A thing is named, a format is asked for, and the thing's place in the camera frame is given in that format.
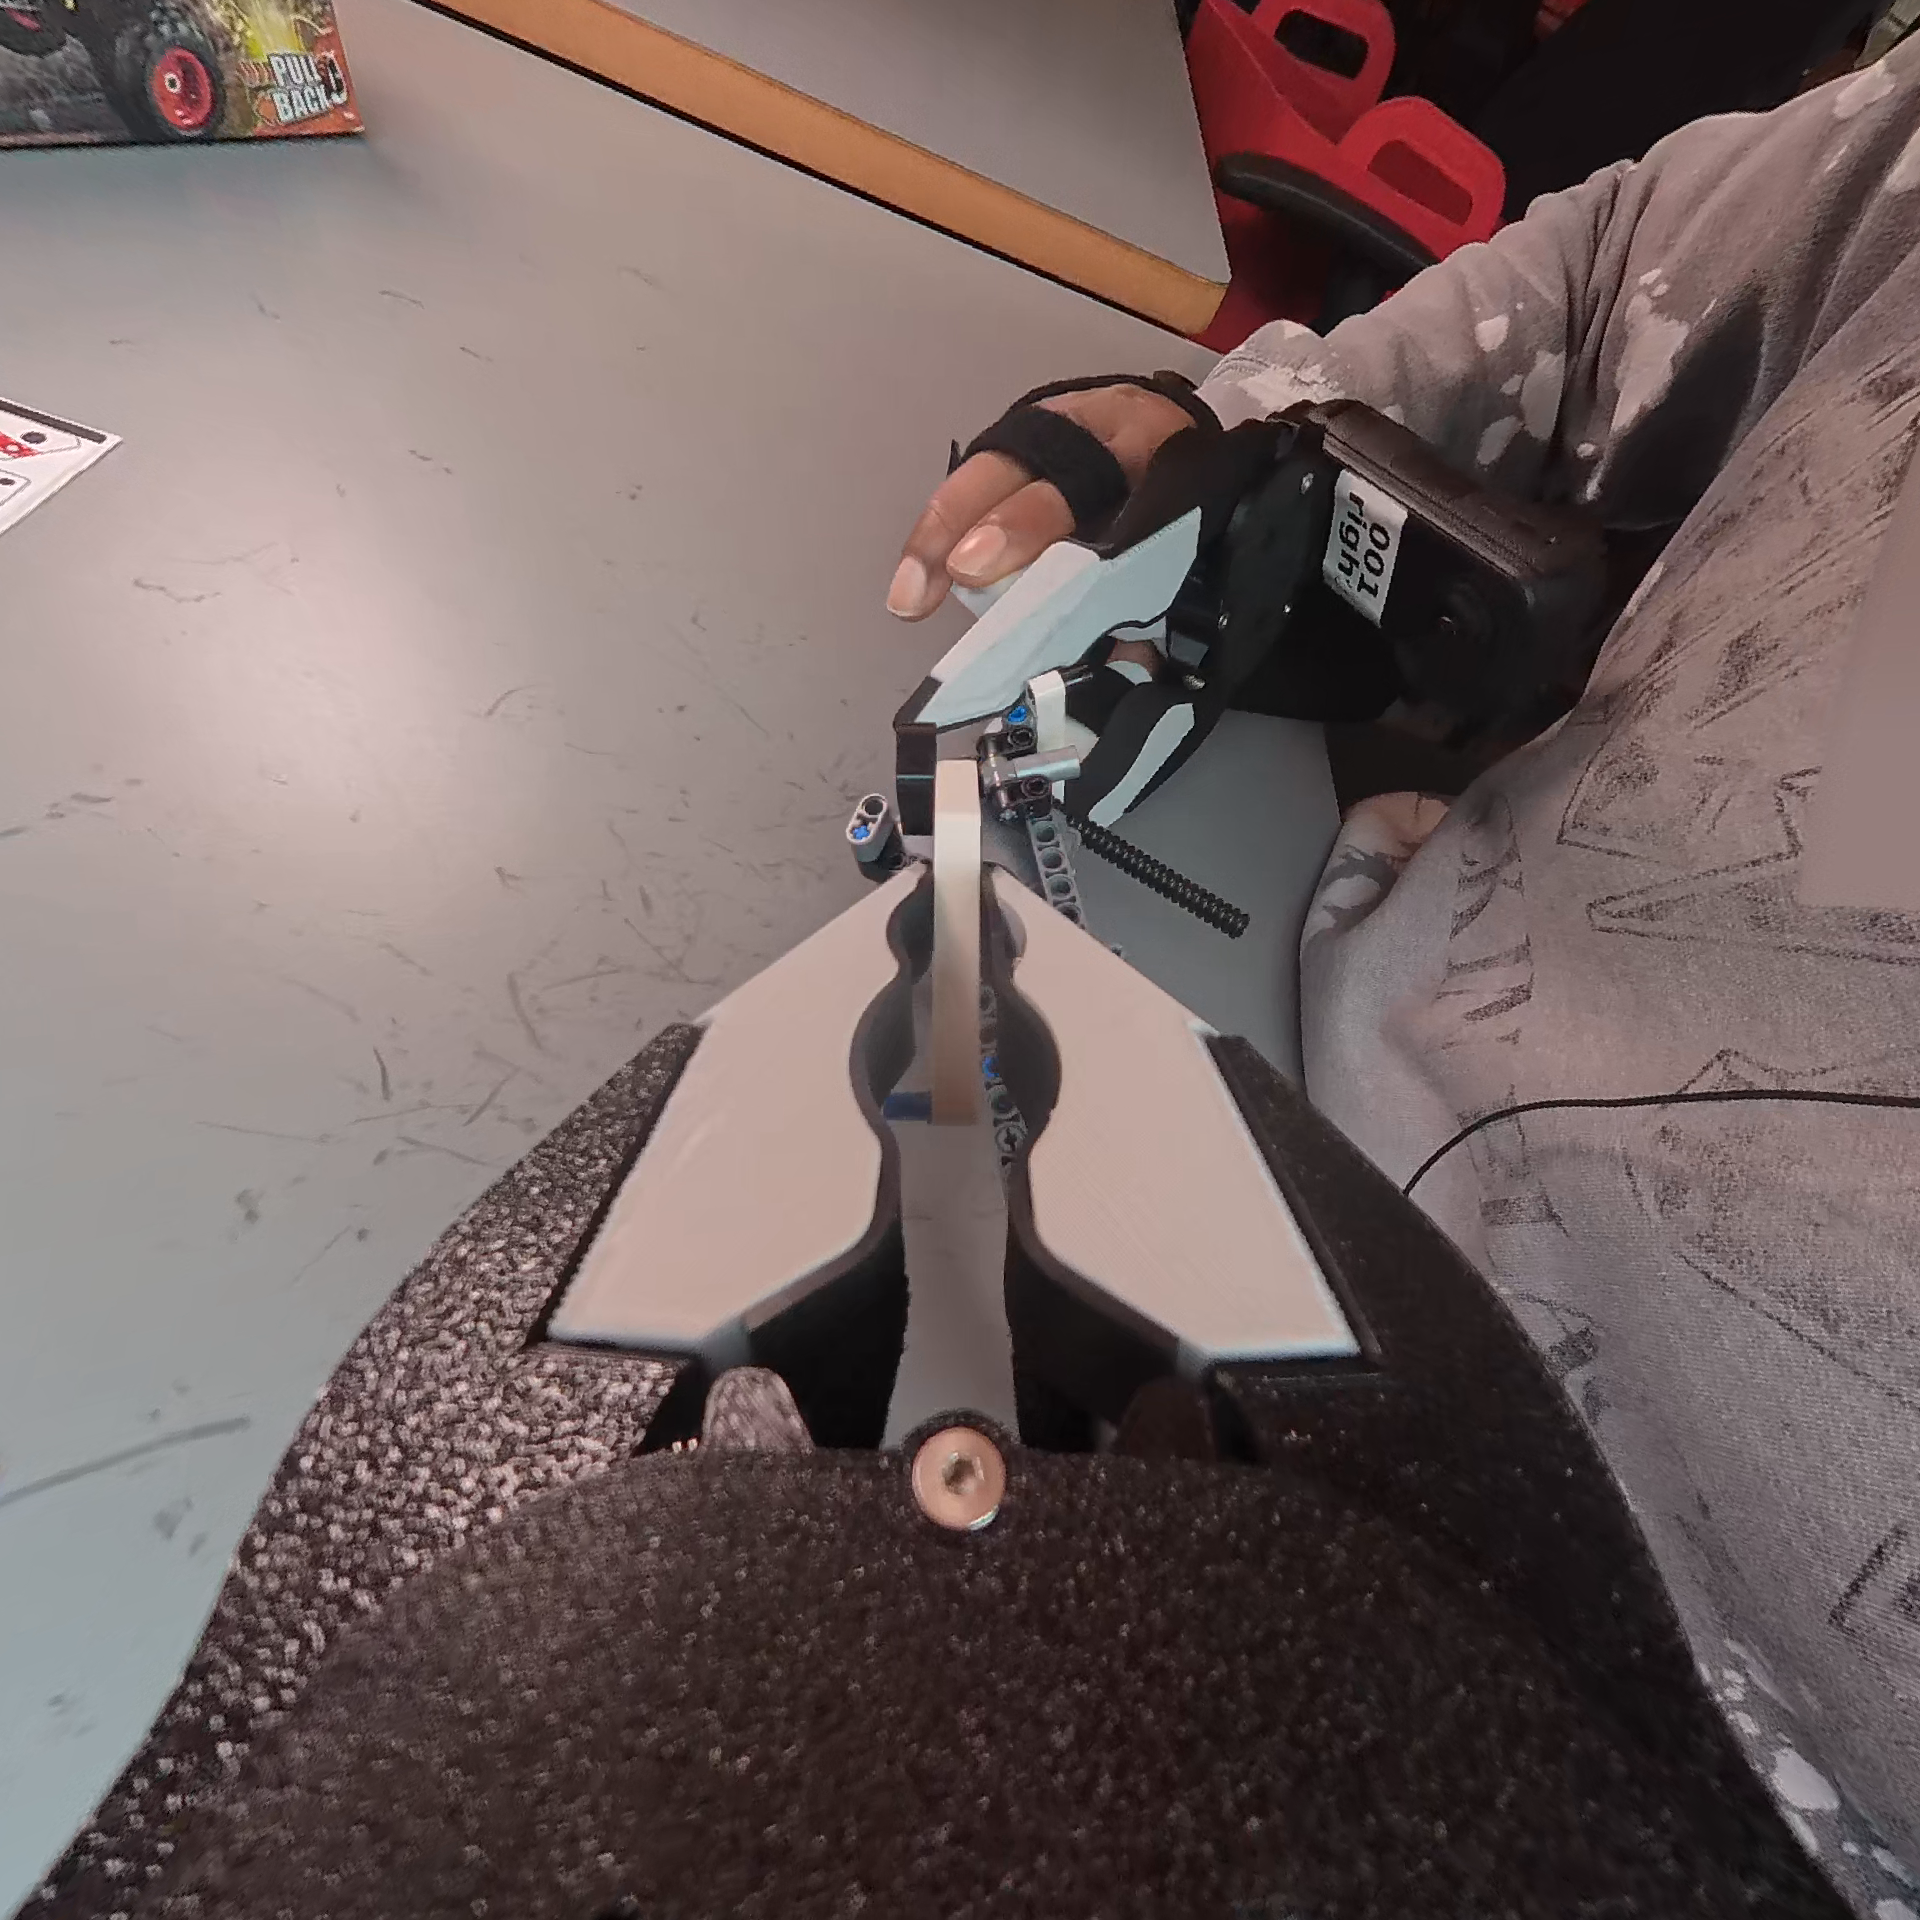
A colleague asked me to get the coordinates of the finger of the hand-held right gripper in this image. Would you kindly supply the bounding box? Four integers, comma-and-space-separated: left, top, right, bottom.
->
1066, 668, 1239, 833
918, 507, 1210, 729

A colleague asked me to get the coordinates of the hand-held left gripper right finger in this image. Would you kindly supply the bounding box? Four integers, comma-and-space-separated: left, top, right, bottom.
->
983, 872, 1363, 1377

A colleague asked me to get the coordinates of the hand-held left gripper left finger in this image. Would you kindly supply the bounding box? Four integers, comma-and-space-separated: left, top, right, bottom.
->
549, 869, 933, 1368

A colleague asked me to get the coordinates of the grey black toy truck chassis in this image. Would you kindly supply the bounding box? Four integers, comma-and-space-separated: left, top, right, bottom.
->
834, 672, 1252, 1176

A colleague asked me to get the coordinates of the person's right forearm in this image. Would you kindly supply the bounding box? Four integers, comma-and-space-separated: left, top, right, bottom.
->
1201, 65, 1920, 534

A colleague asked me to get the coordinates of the grey desk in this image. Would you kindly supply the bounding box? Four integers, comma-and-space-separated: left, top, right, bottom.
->
0, 0, 1350, 1771

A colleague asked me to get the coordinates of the black office chair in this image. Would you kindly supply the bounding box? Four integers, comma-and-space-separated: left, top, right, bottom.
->
1210, 150, 1444, 323

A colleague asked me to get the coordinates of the white sticker sheet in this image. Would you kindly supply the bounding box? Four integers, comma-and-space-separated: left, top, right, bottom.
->
0, 396, 123, 537

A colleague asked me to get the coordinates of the toy truck set box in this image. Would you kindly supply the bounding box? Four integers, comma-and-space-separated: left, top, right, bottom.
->
0, 0, 359, 147

